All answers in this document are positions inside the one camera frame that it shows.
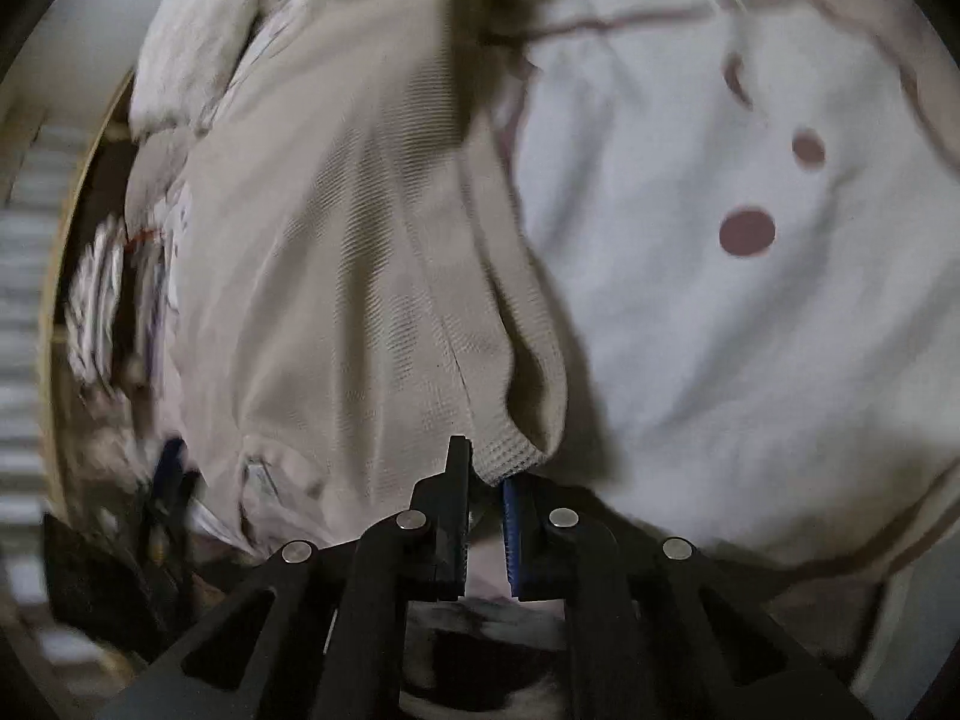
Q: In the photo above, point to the dark cloth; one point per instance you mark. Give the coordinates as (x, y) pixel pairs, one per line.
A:
(480, 660)

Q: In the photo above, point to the white patterned cloth pile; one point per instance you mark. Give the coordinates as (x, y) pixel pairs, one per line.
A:
(101, 300)

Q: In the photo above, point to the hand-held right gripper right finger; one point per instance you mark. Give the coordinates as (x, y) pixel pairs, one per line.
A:
(514, 540)

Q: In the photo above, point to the wooden bed frame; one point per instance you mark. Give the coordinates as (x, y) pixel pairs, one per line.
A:
(56, 292)

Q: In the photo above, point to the white fluffy towel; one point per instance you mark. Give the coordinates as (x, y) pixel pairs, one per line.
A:
(191, 52)

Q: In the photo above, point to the white dotted bed quilt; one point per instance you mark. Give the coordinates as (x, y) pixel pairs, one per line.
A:
(712, 360)

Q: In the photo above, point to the beige waffle knit garment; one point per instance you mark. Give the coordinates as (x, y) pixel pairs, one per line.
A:
(337, 255)

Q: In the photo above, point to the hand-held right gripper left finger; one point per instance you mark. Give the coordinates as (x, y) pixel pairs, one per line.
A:
(452, 532)

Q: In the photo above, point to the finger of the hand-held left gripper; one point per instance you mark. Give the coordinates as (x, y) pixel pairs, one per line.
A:
(172, 465)

